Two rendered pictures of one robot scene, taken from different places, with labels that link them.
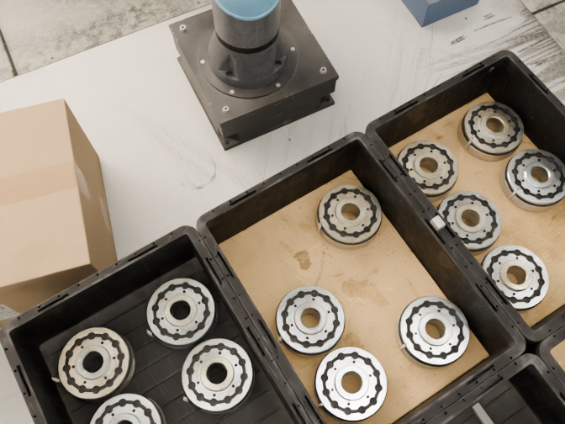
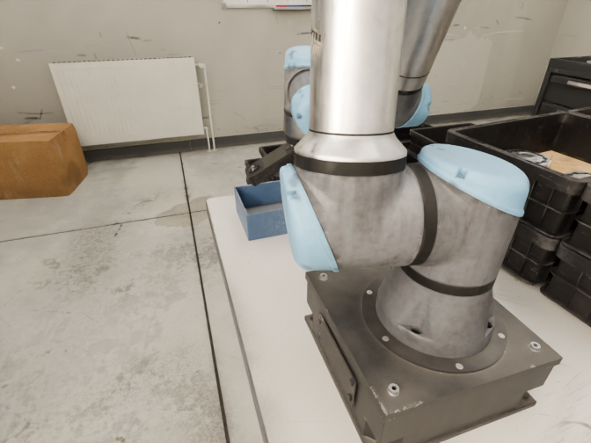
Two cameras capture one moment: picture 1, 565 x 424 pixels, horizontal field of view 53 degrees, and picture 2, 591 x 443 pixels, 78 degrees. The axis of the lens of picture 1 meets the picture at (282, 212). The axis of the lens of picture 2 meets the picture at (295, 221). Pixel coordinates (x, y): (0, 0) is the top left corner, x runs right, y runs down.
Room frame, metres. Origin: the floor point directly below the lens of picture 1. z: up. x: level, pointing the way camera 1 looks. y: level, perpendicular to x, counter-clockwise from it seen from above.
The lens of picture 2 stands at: (0.84, 0.45, 1.18)
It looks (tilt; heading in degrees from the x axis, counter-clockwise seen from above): 32 degrees down; 278
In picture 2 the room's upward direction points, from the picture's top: straight up
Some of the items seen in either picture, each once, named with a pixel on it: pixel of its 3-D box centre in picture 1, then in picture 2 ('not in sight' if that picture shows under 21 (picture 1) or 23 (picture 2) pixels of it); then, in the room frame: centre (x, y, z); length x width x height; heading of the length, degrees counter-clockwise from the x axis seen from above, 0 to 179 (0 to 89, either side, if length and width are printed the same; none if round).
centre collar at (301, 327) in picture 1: (310, 318); not in sight; (0.19, -0.04, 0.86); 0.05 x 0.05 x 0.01
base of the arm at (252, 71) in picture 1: (247, 39); (438, 286); (0.71, 0.07, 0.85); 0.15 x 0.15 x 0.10
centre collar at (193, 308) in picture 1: (180, 310); not in sight; (0.20, 0.15, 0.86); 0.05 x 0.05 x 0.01
